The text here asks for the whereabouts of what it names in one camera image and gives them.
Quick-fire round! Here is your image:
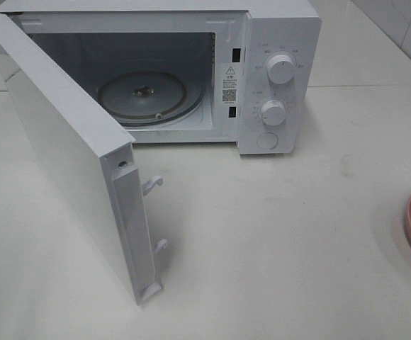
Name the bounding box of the round white door button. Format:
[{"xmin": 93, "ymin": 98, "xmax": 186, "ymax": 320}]
[{"xmin": 257, "ymin": 132, "xmax": 278, "ymax": 150}]

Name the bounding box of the white timer knob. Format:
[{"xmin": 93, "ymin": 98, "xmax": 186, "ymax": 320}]
[{"xmin": 260, "ymin": 100, "xmax": 287, "ymax": 126}]

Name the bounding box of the white microwave door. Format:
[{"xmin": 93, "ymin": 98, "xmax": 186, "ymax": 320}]
[{"xmin": 0, "ymin": 14, "xmax": 167, "ymax": 304}]

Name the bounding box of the glass microwave turntable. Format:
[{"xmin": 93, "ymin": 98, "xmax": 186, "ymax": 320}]
[{"xmin": 97, "ymin": 71, "xmax": 206, "ymax": 127}]

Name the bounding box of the white warning label sticker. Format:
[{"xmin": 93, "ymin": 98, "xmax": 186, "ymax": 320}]
[{"xmin": 218, "ymin": 63, "xmax": 242, "ymax": 105}]

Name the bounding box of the white microwave oven body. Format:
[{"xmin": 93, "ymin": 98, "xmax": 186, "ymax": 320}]
[{"xmin": 0, "ymin": 1, "xmax": 322, "ymax": 154}]

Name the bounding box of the upper white power knob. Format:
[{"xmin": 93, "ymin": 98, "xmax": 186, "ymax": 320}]
[{"xmin": 266, "ymin": 51, "xmax": 297, "ymax": 85}]

